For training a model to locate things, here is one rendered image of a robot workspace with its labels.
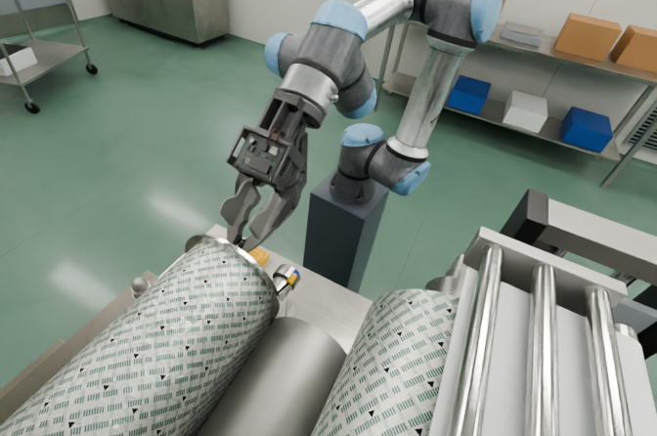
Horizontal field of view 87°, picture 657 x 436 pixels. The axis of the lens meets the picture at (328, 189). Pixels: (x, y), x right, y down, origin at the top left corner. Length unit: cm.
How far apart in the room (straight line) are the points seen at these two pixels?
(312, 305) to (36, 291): 166
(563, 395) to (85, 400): 34
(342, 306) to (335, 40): 60
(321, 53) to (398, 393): 38
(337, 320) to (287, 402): 44
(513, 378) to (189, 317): 28
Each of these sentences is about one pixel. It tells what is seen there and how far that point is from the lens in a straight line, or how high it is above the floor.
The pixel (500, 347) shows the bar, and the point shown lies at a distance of 26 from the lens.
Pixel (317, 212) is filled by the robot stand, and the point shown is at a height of 83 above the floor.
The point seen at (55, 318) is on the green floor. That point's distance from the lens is 213.
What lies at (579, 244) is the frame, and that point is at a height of 143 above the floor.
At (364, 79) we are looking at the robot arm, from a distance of 56.
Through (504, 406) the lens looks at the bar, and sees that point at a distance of 24.
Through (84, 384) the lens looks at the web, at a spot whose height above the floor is 131.
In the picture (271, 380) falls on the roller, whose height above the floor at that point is 123.
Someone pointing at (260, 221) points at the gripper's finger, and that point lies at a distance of 45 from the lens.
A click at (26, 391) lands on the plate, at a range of 74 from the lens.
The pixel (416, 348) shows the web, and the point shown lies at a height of 140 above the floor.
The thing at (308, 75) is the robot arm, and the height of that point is 146.
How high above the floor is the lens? 164
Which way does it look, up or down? 41 degrees down
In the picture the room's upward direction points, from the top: 8 degrees clockwise
